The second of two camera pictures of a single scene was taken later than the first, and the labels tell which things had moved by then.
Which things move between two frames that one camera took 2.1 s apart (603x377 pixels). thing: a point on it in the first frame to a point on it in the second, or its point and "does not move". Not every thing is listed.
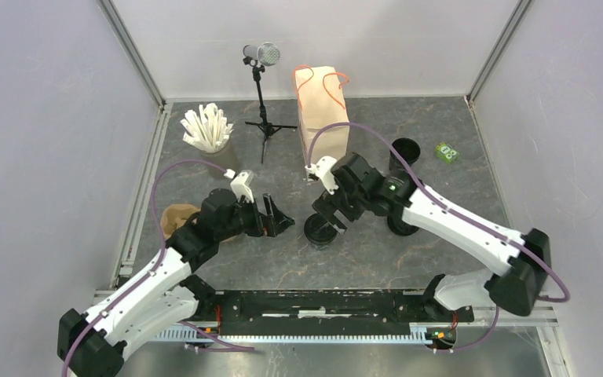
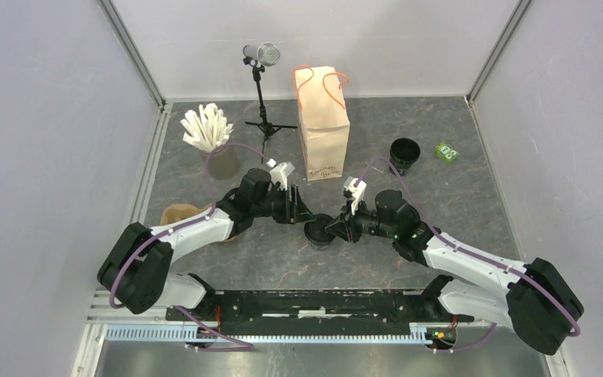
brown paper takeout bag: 321,103 does not move
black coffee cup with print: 318,230 does not move
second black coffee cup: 409,151 does not move
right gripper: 327,204 to 341,228
